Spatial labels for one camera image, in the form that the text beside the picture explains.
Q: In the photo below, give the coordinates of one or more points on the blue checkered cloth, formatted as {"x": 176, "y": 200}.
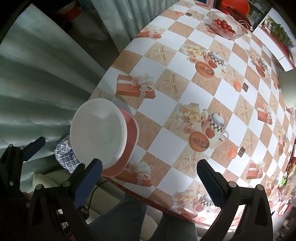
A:
{"x": 67, "y": 160}

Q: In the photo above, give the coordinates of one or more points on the person's right leg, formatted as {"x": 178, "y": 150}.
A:
{"x": 175, "y": 229}

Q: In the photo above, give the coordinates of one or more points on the person's leg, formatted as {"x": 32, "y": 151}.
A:
{"x": 120, "y": 217}
{"x": 175, "y": 229}

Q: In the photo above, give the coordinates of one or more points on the red bucket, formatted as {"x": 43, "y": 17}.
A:
{"x": 69, "y": 11}

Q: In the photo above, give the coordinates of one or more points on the pale green curtain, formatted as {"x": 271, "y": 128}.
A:
{"x": 46, "y": 76}

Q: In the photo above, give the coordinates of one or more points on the pile of cherry tomatoes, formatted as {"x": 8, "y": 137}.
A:
{"x": 224, "y": 25}

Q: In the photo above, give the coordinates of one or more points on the green potted plant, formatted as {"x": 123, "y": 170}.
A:
{"x": 281, "y": 31}

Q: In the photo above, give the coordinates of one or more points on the checkered printed tablecloth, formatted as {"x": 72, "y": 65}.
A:
{"x": 208, "y": 104}

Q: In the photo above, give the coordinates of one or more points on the pink plate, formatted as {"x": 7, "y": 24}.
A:
{"x": 130, "y": 134}

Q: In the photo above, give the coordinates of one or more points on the person's left leg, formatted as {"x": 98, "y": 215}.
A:
{"x": 120, "y": 217}

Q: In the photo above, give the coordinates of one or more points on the glass bowl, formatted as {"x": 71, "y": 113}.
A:
{"x": 235, "y": 30}

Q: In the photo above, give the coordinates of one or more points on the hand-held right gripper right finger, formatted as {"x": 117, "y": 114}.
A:
{"x": 210, "y": 183}

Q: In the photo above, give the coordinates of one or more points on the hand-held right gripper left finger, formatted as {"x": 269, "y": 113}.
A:
{"x": 87, "y": 180}

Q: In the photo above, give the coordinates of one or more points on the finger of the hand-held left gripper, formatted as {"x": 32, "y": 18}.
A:
{"x": 34, "y": 146}

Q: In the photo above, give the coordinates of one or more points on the orange chair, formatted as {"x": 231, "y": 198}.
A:
{"x": 233, "y": 5}

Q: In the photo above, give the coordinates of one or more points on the beige sofa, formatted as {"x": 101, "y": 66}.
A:
{"x": 46, "y": 180}

